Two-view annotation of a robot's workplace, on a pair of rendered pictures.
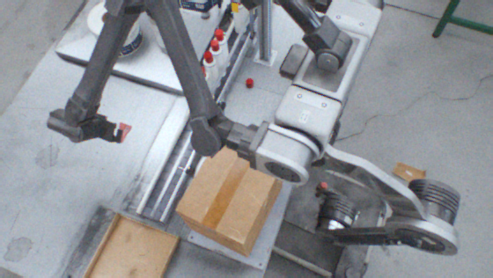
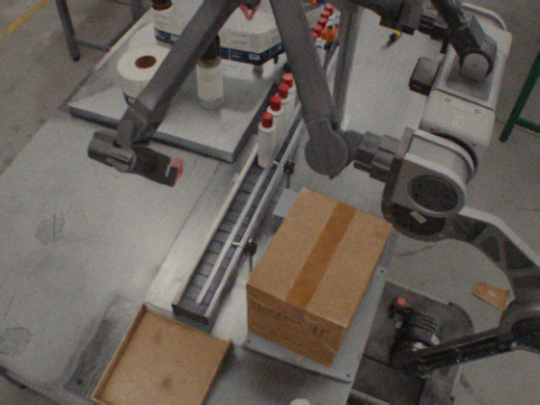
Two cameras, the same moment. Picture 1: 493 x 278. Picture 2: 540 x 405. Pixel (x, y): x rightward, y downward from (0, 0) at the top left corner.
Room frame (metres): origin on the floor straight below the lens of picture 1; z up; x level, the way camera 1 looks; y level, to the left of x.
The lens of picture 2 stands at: (-0.18, 0.29, 2.16)
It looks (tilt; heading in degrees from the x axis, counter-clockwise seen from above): 53 degrees down; 351
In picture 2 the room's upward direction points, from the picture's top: 2 degrees clockwise
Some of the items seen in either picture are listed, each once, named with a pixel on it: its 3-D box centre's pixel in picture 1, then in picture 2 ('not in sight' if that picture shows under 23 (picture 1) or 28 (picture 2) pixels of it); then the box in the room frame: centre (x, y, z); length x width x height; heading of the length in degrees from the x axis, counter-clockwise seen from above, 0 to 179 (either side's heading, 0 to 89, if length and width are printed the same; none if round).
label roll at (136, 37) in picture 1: (116, 28); (148, 77); (1.29, 0.50, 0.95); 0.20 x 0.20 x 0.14
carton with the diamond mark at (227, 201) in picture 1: (234, 197); (317, 280); (0.42, 0.06, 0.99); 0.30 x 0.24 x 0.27; 146
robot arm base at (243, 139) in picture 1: (246, 141); (381, 156); (0.41, -0.01, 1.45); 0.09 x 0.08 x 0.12; 147
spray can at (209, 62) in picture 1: (211, 69); (275, 122); (0.97, 0.09, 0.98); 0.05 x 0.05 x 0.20
